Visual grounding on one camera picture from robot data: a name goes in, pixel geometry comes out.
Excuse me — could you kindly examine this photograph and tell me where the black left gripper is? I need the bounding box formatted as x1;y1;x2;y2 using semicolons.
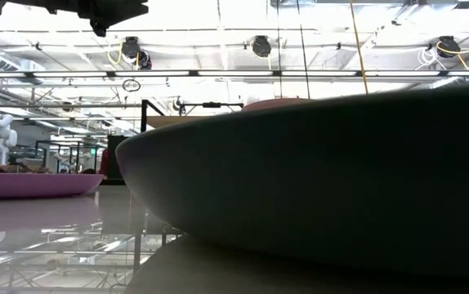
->
0;0;150;38

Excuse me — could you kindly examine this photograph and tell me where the black cable loop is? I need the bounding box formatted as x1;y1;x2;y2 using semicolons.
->
121;78;142;93

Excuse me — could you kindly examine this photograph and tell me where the large lavender plate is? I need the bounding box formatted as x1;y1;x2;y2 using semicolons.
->
0;171;105;200

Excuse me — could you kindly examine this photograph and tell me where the wooden shelf with black frame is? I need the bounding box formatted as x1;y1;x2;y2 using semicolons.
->
140;99;219;134

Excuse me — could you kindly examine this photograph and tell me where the dark grey plate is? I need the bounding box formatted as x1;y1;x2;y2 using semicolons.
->
114;83;469;283

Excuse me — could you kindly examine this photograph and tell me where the yellow hanging cable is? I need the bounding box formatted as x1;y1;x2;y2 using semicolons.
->
348;0;370;96

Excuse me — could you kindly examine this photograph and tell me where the black hanging cable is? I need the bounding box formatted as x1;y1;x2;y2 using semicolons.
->
295;0;311;100

